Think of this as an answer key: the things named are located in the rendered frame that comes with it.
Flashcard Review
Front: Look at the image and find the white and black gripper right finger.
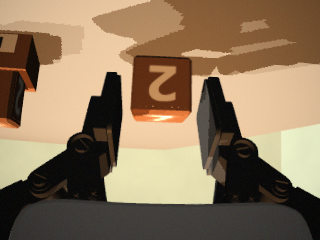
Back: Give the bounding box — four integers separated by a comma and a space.
196, 76, 320, 240

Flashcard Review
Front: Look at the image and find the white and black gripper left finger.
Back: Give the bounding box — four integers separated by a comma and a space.
0, 72, 123, 240

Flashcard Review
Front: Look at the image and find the orange number cube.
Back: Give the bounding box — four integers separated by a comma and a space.
0, 70, 26, 129
130, 55, 192, 123

